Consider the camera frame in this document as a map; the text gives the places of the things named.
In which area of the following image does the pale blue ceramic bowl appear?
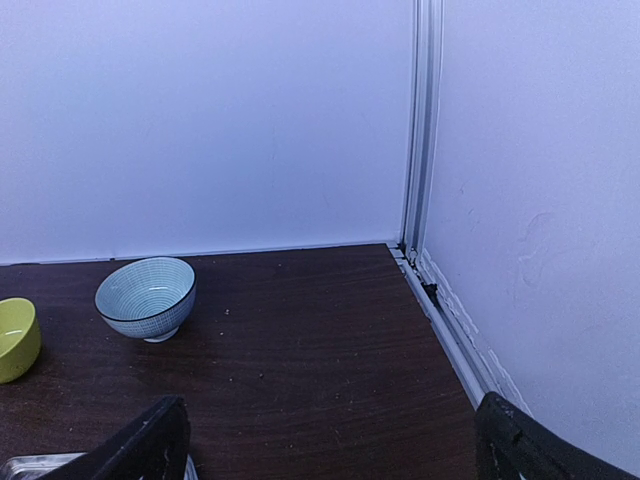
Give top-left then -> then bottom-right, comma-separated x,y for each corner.
94,257 -> 197,343

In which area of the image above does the bear print tin lid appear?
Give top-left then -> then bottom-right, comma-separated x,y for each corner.
1,451 -> 199,479

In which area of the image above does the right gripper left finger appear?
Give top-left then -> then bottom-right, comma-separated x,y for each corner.
87,394 -> 193,480

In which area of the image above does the right side table rail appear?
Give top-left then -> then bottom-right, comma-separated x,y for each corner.
387,242 -> 531,414

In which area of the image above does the right aluminium frame post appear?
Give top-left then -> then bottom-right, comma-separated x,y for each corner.
399,1 -> 444,264

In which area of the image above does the lime green bowl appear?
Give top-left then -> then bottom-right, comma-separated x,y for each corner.
1,297 -> 42,384

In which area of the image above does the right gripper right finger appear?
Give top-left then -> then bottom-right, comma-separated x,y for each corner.
474,391 -> 635,479

